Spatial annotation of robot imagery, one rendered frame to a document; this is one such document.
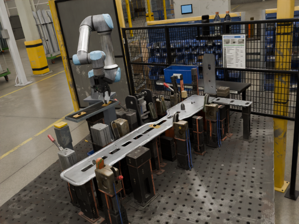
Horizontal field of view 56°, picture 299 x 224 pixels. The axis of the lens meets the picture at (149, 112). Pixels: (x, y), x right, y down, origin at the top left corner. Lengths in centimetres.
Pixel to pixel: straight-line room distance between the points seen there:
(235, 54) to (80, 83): 316
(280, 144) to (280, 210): 56
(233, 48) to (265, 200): 135
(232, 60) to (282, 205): 134
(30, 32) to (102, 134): 812
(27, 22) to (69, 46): 478
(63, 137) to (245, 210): 113
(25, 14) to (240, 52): 793
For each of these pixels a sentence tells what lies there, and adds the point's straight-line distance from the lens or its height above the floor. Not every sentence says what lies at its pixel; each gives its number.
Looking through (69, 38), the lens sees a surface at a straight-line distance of 498.
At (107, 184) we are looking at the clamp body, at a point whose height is 101.
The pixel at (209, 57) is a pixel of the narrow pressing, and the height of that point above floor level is 131.
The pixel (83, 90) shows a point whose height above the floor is 49.
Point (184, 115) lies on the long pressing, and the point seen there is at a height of 100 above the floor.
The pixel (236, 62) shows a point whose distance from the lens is 260.
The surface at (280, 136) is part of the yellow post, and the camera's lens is 273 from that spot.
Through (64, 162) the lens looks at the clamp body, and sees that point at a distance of 170.
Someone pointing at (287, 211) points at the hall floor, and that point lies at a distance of 280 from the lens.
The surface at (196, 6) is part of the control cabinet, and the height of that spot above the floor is 147.
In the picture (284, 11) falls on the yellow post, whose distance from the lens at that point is 245.
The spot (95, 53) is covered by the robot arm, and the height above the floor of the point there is 153.
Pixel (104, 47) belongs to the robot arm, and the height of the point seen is 150.
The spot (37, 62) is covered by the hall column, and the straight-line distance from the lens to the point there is 974.
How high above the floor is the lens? 180
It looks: 21 degrees down
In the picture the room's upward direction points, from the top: 8 degrees counter-clockwise
